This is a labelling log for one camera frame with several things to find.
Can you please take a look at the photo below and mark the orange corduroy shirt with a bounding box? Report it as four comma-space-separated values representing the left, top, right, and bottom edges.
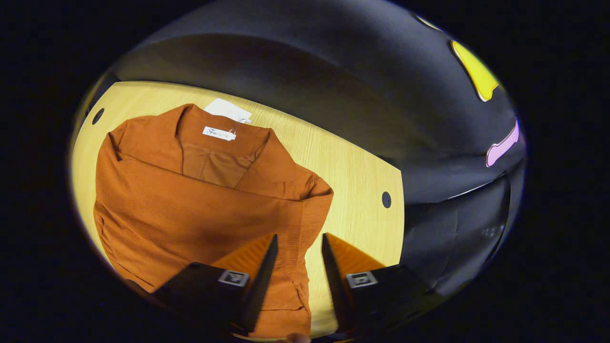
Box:
93, 103, 335, 340

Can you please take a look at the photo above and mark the black backdrop cloth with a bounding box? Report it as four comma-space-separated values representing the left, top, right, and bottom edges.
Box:
102, 0, 527, 298

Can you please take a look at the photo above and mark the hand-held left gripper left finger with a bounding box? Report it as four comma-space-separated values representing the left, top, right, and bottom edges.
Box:
152, 232, 279, 335

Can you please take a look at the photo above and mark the white paper hang tag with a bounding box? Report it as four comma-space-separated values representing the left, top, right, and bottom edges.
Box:
204, 98, 253, 125

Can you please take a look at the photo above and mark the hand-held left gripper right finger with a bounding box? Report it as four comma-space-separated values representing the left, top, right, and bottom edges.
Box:
321, 232, 436, 335

